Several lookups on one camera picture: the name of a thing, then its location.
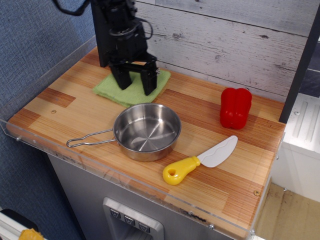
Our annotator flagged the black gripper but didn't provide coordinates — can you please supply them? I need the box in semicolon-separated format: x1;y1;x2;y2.
108;21;160;96

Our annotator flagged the green cloth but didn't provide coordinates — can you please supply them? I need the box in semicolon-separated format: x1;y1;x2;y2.
92;70;171;108

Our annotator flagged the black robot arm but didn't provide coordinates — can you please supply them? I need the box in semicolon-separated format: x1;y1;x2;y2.
53;0;158;96

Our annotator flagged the small steel pan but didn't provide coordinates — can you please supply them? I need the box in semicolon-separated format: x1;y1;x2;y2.
66;103;182;162

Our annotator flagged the clear acrylic table guard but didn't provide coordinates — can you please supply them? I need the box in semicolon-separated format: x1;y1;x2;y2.
0;48;285;240

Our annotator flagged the red toy bell pepper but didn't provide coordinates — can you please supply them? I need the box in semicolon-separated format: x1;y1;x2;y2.
220;87;252;130

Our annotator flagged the grey toy fridge cabinet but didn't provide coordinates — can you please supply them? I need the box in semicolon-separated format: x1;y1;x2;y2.
49;155;228;240

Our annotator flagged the silver dispenser button panel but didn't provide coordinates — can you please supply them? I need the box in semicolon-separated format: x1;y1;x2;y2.
103;197;165;240

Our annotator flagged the white side cabinet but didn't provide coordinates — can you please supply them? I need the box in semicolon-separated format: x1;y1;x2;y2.
270;93;320;202

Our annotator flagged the yellow black object at corner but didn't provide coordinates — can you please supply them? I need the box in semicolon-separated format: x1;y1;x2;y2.
0;208;45;240

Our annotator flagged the dark left shelf post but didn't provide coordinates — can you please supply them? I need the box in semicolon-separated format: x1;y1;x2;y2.
90;0;119;68

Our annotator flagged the dark shelf post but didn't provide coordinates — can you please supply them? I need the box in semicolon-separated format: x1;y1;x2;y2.
90;0;119;68
278;5;320;124

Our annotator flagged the yellow handled toy knife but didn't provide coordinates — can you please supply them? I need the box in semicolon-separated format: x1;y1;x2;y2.
162;135;238;186

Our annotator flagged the dark right shelf post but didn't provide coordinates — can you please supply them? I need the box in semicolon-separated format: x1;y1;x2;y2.
278;5;320;124

